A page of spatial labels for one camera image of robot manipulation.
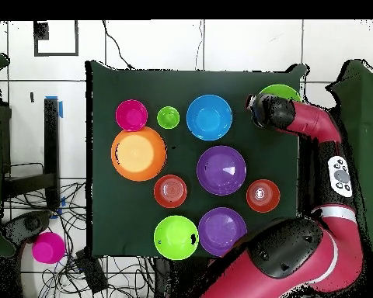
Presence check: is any small green bowl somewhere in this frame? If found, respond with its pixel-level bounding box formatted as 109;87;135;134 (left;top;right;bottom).
153;214;200;261

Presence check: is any pink cup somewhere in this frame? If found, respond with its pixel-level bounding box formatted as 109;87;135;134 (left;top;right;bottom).
31;231;66;265

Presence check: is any large orange bowl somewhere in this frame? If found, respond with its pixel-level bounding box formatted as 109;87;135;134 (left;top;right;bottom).
110;126;168;182

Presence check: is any green cup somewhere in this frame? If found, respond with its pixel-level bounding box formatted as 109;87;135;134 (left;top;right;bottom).
156;106;181;130

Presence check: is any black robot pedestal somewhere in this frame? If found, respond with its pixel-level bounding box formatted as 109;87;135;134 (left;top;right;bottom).
155;257;225;298

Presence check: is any thin black cable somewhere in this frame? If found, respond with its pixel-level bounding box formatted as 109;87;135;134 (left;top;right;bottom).
102;19;136;71

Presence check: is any blue tape strip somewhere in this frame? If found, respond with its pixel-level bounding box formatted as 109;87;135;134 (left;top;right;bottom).
44;95;64;119

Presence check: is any orange-red bowl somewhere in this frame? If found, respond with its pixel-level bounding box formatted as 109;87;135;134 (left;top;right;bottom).
152;174;188;210
246;178;281;214

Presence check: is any black metal frame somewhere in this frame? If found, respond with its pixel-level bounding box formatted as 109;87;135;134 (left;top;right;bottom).
1;96;61;212

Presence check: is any pink bowl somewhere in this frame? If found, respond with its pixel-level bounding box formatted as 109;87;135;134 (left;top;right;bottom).
115;99;149;132

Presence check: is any dark green tablecloth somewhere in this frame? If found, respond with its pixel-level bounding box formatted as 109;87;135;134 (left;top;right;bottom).
85;60;309;260

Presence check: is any purple bowl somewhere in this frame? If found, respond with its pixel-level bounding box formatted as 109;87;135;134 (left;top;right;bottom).
197;206;248;258
196;145;247;197

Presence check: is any blue bowl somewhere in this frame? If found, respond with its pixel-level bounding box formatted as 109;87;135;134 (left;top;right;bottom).
186;94;234;142

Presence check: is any black tape square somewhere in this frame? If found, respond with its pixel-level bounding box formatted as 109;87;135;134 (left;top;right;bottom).
33;19;79;57

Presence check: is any black power adapter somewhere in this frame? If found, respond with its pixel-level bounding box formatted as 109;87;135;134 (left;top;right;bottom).
74;248;109;294

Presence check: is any tangle of floor cables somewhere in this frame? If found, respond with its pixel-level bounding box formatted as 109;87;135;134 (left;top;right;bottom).
2;181;156;298

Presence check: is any large green bowl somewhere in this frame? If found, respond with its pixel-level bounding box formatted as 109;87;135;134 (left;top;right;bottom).
258;84;302;103

